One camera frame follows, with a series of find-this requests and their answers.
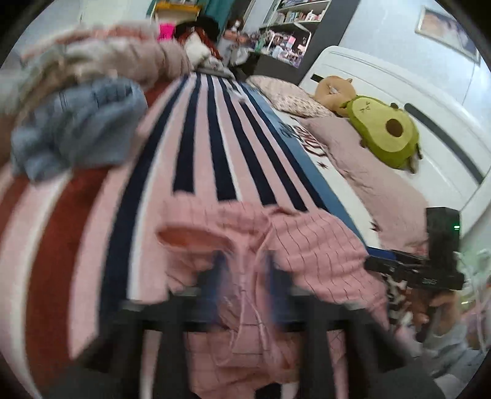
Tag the green avocado plush toy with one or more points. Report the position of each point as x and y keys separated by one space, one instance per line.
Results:
x=379 y=145

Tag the person's right forearm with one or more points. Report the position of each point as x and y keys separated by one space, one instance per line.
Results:
x=452 y=349

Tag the cluttered bookshelf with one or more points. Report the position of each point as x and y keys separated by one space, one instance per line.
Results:
x=284 y=42

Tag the pink patterned pillow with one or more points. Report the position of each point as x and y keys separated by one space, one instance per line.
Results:
x=287 y=96

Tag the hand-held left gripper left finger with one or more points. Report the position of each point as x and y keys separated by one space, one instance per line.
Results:
x=219 y=280

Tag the yellow box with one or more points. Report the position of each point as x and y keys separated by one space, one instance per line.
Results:
x=178 y=6

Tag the blue-grey jeans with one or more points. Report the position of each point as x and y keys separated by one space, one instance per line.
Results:
x=76 y=126

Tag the neon pink paper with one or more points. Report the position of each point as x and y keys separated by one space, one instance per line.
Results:
x=165 y=31

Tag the plain pink duvet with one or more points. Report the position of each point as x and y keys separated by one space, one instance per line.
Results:
x=364 y=180

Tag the framed wall picture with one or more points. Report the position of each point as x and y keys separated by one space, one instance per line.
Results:
x=445 y=30

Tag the white bed headboard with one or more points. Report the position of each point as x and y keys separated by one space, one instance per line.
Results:
x=441 y=115

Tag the pink checked pants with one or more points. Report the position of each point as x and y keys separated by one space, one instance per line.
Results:
x=314 y=245

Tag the teal curtain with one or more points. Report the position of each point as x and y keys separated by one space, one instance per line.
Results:
x=216 y=9

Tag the striped blanket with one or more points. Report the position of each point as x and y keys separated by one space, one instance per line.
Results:
x=199 y=134

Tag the white cloth bundle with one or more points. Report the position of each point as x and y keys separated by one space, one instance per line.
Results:
x=197 y=50

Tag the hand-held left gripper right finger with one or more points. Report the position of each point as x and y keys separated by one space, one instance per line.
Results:
x=277 y=284

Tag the beige clothes pile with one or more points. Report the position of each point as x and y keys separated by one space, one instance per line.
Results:
x=126 y=53

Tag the person's right hand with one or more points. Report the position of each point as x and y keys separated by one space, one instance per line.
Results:
x=448 y=307

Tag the red and dark clothes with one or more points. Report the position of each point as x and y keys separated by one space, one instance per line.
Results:
x=199 y=30

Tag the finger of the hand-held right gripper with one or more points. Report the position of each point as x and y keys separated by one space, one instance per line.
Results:
x=399 y=261

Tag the brown plush toy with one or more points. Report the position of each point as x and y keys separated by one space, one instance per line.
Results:
x=333 y=96

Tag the cow print cloth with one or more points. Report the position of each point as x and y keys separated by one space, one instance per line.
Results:
x=397 y=295

